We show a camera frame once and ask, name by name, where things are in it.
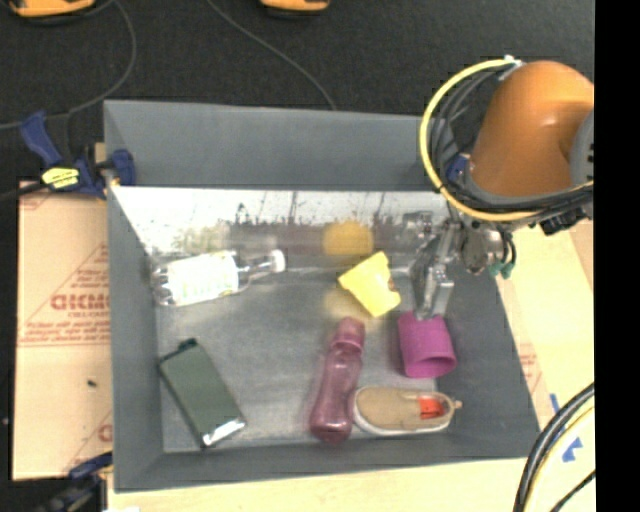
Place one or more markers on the pink plastic bottle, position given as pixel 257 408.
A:
pixel 337 380

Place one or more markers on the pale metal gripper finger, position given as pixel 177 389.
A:
pixel 440 287
pixel 422 272

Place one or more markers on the magenta cup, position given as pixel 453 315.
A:
pixel 427 347

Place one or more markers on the grey metal bin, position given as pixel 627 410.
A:
pixel 280 350

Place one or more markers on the tan toy shoe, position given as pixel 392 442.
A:
pixel 395 410

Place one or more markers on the black cylinder on white bracket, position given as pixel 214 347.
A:
pixel 560 222

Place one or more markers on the dark green flat block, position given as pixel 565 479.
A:
pixel 200 390

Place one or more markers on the brown cardboard board red print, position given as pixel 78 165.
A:
pixel 60 325

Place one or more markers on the clear plastic bottle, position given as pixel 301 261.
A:
pixel 200 279

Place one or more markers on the yellow cup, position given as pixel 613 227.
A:
pixel 370 287

